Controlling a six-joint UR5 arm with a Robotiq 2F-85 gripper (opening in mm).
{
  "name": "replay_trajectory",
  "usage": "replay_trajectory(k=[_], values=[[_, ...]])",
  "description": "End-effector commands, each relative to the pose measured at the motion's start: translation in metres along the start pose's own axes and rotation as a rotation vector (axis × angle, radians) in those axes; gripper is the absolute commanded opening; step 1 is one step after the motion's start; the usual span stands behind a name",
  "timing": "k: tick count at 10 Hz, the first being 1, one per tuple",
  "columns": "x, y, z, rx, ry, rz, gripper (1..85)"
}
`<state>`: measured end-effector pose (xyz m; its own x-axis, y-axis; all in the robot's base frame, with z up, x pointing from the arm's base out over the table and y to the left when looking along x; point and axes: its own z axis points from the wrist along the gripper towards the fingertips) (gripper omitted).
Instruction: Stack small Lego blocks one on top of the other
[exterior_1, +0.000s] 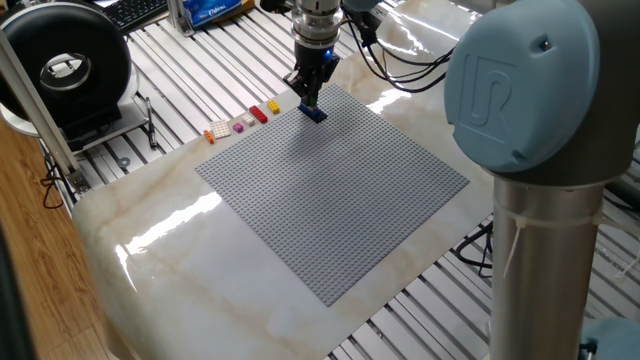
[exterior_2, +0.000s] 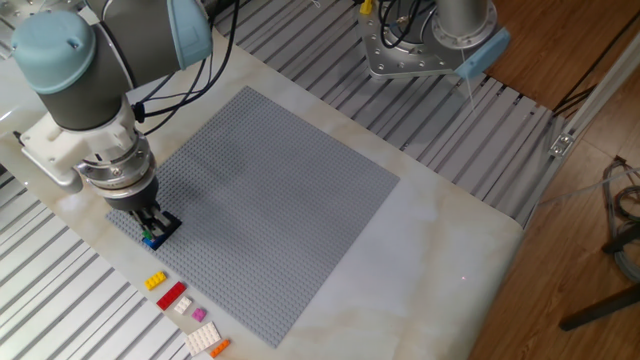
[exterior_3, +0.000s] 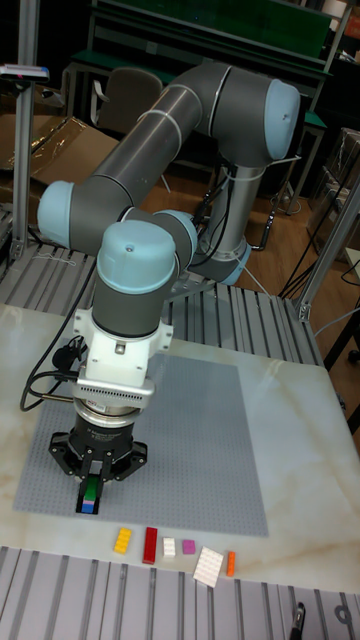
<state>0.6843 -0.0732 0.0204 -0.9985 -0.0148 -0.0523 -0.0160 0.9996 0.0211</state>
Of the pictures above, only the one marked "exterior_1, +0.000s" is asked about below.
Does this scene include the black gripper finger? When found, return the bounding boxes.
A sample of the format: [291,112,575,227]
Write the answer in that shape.
[282,69,314,104]
[309,69,332,106]

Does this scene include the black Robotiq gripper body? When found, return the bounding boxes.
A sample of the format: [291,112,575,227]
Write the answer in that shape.
[293,42,342,84]

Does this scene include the blue Lego brick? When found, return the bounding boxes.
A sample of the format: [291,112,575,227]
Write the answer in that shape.
[298,102,326,120]

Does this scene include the black Lego plate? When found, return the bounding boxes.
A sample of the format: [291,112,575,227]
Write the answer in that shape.
[298,103,329,125]

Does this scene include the large white Lego plate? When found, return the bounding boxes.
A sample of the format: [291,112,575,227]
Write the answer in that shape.
[209,119,233,140]

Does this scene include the grey Lego baseplate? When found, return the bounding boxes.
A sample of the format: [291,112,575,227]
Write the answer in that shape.
[194,83,471,307]

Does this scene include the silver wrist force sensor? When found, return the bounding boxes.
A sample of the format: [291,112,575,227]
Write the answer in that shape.
[290,0,345,50]

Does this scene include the small black round object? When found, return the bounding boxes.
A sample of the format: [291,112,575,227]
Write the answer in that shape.
[259,0,296,15]

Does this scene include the blue tissue pack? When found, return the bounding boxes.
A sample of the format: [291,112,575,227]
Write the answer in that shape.
[182,0,246,27]

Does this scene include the black metal pen tool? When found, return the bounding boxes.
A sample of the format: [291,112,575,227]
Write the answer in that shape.
[144,97,159,149]

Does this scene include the black computer keyboard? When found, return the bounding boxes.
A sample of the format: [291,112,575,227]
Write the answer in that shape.
[97,0,171,32]

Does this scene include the glossy marble pattern mat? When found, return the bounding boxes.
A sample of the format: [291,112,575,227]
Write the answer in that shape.
[71,0,501,360]

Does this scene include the black curved panel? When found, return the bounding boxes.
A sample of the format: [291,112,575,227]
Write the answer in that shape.
[0,214,39,360]

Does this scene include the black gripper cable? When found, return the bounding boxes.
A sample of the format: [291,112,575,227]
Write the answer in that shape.
[344,4,456,94]

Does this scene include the aluminium frame bar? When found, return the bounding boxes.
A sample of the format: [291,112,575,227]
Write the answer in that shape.
[0,29,92,195]
[167,0,196,37]

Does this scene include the black ring shaped device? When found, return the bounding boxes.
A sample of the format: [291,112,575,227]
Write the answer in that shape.
[0,2,151,154]

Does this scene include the black looped base cable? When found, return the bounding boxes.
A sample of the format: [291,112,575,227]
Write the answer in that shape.
[453,219,496,279]

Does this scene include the white cable tie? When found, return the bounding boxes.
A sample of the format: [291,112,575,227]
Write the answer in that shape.
[492,202,640,280]

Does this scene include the thin black floor cable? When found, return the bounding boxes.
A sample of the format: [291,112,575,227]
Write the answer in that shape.
[38,149,67,211]

